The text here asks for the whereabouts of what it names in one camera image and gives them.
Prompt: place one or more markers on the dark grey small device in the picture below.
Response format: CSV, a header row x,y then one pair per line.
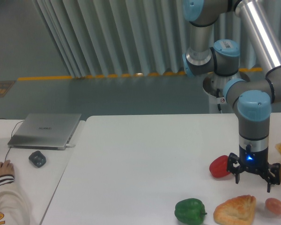
x,y
37,159

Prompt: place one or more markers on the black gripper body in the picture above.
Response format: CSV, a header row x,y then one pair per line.
x,y
253,162

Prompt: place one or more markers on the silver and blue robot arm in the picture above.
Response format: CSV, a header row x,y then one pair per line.
x,y
250,101

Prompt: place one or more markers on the brown egg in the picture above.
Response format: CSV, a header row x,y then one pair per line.
x,y
273,205

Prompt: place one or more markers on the triangular golden bread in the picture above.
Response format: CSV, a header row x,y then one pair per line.
x,y
236,211

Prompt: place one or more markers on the person's hand on mouse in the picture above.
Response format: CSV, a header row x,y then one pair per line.
x,y
7,168

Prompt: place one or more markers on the red bell pepper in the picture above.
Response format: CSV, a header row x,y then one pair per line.
x,y
218,168

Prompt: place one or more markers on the cream striped sleeve forearm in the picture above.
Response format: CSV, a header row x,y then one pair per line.
x,y
13,208

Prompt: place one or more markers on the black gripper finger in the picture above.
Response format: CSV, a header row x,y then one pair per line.
x,y
234,166
271,173

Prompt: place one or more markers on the pleated grey curtain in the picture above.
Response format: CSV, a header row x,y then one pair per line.
x,y
117,37

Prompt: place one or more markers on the white side table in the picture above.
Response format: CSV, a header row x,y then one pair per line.
x,y
38,185

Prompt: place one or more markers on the green bell pepper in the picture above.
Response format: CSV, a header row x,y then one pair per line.
x,y
190,211

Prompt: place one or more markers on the silver closed laptop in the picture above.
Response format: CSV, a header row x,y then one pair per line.
x,y
47,131

